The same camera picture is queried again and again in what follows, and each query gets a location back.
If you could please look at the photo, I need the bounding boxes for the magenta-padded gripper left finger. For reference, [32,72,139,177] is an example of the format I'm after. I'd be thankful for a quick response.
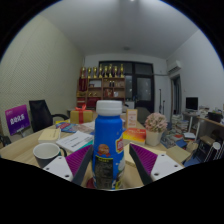
[43,144,95,187]

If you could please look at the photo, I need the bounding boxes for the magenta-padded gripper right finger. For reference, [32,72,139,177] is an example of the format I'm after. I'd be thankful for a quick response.
[129,143,184,186]

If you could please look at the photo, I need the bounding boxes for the blue drink bottle white cap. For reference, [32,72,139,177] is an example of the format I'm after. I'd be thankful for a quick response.
[91,99,126,191]

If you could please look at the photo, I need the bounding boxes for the white booklet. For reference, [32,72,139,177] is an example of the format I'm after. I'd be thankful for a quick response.
[55,130,95,153]

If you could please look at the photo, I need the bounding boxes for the orange book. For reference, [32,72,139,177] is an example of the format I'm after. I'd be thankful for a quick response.
[122,127,148,145]

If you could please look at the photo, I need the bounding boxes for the black mug white inside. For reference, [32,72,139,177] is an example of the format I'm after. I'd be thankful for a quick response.
[32,142,68,169]

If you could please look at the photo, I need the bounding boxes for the colourful printed magazine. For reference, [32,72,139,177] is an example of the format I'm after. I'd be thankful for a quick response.
[55,121,81,134]

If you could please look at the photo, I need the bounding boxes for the thick beige book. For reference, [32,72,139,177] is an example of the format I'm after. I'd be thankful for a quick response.
[37,128,62,145]

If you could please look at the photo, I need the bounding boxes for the pink flowers in white pot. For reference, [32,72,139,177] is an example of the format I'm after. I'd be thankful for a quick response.
[143,112,169,147]

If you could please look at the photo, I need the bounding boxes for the standing orange card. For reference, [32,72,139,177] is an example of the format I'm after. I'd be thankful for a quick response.
[125,108,139,130]

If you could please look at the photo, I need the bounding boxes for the yellow gift box red ribbon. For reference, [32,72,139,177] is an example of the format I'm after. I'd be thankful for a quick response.
[69,104,94,125]

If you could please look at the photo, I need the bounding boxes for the pile of books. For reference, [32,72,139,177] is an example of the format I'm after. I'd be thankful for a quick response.
[169,114,198,148]

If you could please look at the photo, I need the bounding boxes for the black office chair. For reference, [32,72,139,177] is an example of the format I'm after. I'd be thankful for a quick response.
[28,99,70,133]

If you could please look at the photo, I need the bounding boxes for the white stool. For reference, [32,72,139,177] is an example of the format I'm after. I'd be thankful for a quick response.
[203,141,223,163]

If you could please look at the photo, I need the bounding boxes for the black framed glass door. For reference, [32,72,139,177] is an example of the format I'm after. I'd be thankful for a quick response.
[98,60,155,114]

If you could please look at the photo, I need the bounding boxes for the purple sign board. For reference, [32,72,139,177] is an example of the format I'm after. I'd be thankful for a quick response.
[4,104,31,136]

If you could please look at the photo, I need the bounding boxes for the black computer monitor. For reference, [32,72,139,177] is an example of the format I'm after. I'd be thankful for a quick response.
[185,96,199,112]

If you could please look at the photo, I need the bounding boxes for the wooden shelf unit with trophies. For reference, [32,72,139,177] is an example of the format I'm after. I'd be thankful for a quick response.
[76,63,127,108]

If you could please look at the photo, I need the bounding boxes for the wooden side desk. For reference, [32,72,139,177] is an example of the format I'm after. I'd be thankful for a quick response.
[183,111,224,136]

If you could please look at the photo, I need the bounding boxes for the white wall air conditioner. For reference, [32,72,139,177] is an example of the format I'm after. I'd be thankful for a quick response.
[166,59,183,74]

